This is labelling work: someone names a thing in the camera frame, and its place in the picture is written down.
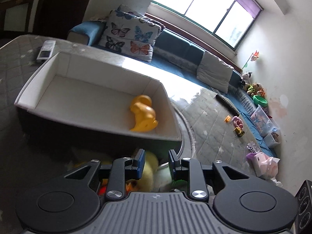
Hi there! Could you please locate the yellow plush duck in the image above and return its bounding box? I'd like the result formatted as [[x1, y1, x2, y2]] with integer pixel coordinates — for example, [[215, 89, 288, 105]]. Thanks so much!
[[126, 151, 159, 194]]

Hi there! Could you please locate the orange rubber duck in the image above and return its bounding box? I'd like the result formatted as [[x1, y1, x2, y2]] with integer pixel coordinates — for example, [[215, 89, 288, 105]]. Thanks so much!
[[129, 95, 158, 133]]

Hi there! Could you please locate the yellow red spool toy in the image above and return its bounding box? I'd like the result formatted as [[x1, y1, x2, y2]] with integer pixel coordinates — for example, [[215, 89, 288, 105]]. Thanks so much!
[[98, 179, 108, 196]]

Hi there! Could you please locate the yellow toy truck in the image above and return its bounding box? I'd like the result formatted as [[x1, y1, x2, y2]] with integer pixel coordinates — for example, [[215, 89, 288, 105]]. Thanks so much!
[[234, 127, 245, 137]]

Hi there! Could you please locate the small orange toy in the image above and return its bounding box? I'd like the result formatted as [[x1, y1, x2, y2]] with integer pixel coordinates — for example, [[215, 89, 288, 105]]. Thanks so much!
[[224, 116, 231, 123]]

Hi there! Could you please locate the open cardboard box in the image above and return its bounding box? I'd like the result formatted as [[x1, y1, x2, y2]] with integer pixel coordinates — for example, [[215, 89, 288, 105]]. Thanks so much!
[[14, 52, 183, 161]]

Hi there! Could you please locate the purple pink toy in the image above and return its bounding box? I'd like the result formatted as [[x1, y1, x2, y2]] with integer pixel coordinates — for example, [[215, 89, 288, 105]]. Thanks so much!
[[246, 142, 280, 180]]

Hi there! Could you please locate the black remote control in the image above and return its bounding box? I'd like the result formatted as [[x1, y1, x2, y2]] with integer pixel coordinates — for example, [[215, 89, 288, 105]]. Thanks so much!
[[215, 94, 240, 117]]

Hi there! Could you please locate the clear plastic storage bin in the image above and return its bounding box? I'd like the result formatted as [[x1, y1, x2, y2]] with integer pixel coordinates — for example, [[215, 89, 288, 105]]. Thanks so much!
[[251, 105, 279, 137]]

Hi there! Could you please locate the grey quilted table cover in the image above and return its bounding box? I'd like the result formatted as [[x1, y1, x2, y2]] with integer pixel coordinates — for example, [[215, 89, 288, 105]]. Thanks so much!
[[1, 35, 255, 202]]

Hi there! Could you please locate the green bowl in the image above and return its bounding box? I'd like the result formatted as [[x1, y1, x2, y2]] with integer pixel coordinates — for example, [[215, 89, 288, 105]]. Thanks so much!
[[252, 95, 268, 107]]

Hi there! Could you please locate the grey cushion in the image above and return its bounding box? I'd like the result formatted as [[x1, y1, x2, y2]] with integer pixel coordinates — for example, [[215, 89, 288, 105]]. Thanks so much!
[[196, 51, 234, 94]]

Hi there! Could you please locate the stuffed animals pile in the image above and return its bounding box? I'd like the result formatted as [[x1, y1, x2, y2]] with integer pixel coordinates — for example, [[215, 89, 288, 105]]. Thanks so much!
[[241, 71, 265, 98]]

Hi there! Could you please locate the blue sofa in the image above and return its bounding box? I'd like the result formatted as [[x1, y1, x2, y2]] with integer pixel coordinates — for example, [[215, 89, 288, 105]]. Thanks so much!
[[67, 21, 277, 157]]

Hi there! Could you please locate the butterfly print pillow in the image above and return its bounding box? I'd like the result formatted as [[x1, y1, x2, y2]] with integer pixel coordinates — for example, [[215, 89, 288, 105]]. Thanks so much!
[[98, 6, 165, 62]]

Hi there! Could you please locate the grey remote control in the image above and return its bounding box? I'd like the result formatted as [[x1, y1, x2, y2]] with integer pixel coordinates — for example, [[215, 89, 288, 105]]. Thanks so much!
[[36, 40, 56, 62]]

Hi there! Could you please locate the dark wooden door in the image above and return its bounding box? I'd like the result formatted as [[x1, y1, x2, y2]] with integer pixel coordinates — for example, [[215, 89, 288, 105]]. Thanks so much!
[[32, 0, 89, 39]]

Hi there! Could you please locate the dark wooden console table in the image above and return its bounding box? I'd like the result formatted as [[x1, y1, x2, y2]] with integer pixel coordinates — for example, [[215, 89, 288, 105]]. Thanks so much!
[[1, 0, 35, 34]]

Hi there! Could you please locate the window with green frame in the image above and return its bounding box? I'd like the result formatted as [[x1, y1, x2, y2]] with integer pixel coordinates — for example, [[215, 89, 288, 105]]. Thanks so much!
[[152, 0, 262, 50]]

